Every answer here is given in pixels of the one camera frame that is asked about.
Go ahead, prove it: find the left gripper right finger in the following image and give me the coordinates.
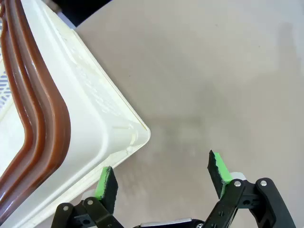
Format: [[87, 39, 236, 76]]
[[208, 149, 297, 228]]

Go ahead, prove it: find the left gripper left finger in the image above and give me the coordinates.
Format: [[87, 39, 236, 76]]
[[51, 166, 119, 228]]

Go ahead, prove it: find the cream folding shopping basket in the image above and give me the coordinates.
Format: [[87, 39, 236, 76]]
[[0, 0, 152, 228]]

